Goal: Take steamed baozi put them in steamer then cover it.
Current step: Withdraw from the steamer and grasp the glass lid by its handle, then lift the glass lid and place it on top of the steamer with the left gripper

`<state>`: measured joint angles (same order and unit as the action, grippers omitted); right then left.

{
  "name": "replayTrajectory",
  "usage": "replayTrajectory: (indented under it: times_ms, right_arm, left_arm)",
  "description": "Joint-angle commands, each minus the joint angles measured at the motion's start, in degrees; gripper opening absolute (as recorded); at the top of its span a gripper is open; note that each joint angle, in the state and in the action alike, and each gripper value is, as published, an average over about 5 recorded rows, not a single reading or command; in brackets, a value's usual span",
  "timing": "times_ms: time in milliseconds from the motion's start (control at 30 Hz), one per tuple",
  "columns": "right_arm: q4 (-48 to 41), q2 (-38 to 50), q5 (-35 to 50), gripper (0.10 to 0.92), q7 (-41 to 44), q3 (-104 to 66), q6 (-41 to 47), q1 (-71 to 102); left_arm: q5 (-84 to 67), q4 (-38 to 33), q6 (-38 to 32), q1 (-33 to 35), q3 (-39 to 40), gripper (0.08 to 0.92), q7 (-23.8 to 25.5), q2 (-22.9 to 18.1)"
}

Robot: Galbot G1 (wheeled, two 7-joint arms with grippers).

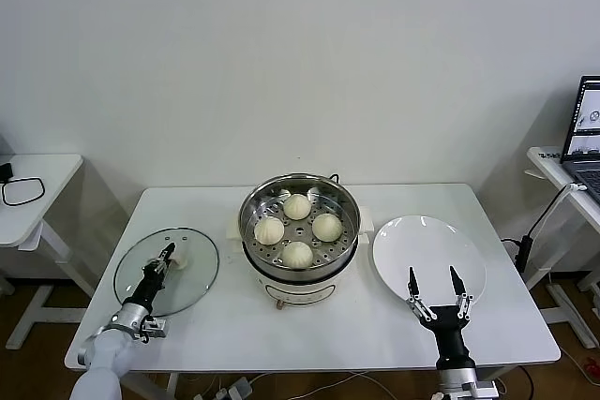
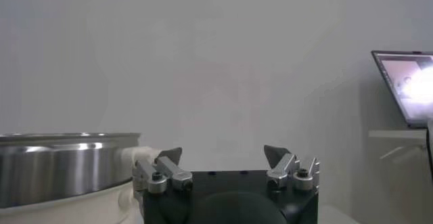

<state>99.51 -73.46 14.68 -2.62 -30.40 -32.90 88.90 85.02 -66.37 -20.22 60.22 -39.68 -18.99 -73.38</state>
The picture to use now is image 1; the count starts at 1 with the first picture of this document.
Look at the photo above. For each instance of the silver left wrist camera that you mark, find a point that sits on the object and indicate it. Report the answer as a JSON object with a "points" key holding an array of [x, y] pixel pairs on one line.
{"points": [[154, 326]]}

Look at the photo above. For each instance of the white electric cooking pot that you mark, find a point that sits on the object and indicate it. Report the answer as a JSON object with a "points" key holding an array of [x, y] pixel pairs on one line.
{"points": [[300, 290]]}

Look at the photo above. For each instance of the large white round plate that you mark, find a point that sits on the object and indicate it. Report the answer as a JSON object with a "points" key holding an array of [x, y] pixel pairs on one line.
{"points": [[429, 250]]}

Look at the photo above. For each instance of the open dark laptop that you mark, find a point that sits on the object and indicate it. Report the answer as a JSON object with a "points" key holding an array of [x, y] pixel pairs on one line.
{"points": [[586, 170]]}

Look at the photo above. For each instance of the small black adapter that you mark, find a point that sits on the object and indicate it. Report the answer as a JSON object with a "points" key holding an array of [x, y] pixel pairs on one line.
{"points": [[4, 171]]}

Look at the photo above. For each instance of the round glass pot lid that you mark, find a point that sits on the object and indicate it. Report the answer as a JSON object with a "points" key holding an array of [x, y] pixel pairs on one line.
{"points": [[197, 278]]}

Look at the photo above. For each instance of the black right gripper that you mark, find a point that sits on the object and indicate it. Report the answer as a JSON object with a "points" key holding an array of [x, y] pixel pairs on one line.
{"points": [[446, 327]]}

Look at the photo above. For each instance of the white steamed baozi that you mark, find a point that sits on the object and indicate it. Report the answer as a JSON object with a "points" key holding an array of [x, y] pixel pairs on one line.
{"points": [[269, 230], [326, 226], [296, 256], [296, 207]]}

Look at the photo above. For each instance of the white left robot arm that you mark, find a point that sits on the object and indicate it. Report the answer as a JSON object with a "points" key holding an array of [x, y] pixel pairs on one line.
{"points": [[108, 358]]}

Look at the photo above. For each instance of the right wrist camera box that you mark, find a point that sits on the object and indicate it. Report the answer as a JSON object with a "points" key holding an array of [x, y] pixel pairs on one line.
{"points": [[483, 390]]}

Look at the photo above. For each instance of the stainless steel steamer basket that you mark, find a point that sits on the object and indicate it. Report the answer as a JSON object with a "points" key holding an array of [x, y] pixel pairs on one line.
{"points": [[300, 231]]}

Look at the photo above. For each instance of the black hanging power adapter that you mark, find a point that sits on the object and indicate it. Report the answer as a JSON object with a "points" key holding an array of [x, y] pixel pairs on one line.
{"points": [[522, 250]]}

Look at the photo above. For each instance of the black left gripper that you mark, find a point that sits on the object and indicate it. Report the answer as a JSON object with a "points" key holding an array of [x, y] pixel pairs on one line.
{"points": [[150, 285]]}

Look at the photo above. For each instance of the red floor object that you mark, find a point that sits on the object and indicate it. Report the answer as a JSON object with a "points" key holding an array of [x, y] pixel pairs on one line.
{"points": [[589, 362]]}

